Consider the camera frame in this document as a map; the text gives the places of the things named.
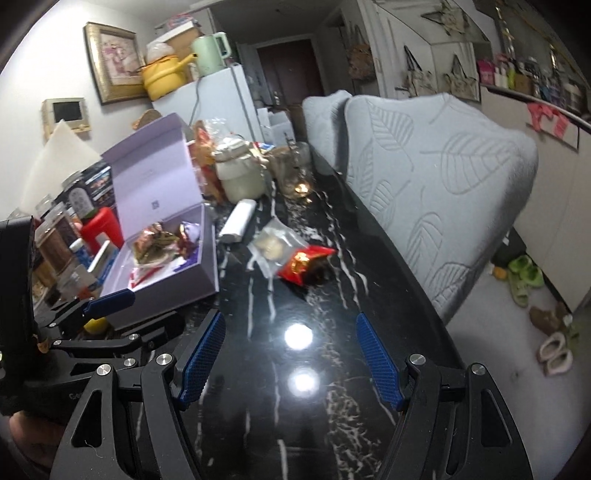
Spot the white foam sheet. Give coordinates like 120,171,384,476
21,122,100,209

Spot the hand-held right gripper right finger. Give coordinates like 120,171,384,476
355,313,536,480

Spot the green electric kettle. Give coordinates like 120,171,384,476
191,32,233,78

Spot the dark brown door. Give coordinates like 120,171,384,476
256,39,325,108

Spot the lavender gift box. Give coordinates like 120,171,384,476
95,113,220,330

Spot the white fridge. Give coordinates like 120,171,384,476
152,64,267,145

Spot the white flat box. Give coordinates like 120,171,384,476
88,240,121,278

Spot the large grey leaf chair cover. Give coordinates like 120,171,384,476
344,92,540,325

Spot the brown gold snack packet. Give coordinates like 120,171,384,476
131,222,182,267

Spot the black printed carton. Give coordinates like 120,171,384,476
69,162,116,217

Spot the beige slipper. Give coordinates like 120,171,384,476
538,332,567,363
545,348,574,377

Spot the green slipper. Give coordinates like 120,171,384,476
510,277,533,308
508,255,546,288

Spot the dark red snack packet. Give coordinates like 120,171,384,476
178,222,202,260

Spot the yellow cooking pot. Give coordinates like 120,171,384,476
141,41,199,101

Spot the orange patterned snack bag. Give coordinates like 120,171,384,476
191,119,229,204

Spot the brown slipper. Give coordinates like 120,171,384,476
529,305,572,336

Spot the white storage box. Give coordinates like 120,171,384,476
268,111,297,145

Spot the red plastic container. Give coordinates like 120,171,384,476
82,208,125,253

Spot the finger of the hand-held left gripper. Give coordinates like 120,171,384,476
44,289,137,329
46,310,186,370

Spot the white cabinet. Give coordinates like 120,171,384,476
359,0,493,100

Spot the row of bottles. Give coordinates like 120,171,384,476
478,52,588,116

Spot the cardboard box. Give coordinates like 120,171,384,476
166,21,206,57

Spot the brown woven bag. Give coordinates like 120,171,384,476
347,28,375,84

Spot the small grey leaf chair cover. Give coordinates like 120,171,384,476
302,90,357,176

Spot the clear cookie packet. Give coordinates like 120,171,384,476
247,217,308,278

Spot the person's left hand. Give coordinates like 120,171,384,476
9,410,66,468

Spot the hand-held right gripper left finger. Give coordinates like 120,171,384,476
53,310,227,480

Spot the beige intercom panel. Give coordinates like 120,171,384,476
41,98,91,137

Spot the red white snack packet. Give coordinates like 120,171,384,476
130,265,163,290

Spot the pink cloth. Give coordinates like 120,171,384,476
526,102,571,138

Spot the white ceramic pot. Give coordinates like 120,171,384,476
213,137,269,204

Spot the gold picture frame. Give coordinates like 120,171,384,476
83,21,147,106

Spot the glass cup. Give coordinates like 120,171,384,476
281,142,315,199

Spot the beige tote bag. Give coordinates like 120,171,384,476
442,55,481,101
401,46,437,97

